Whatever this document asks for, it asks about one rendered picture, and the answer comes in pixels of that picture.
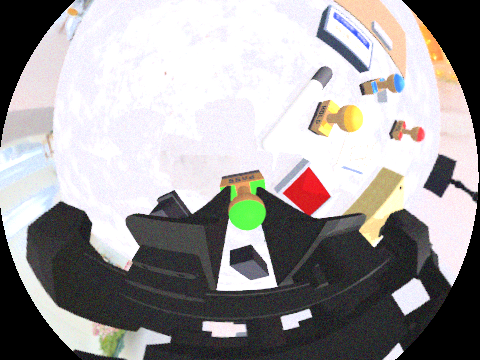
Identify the yellow rubber stamp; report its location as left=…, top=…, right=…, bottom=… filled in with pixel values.
left=308, top=100, right=364, bottom=137

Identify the red ink pad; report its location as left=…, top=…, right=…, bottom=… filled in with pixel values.
left=273, top=157, right=335, bottom=216

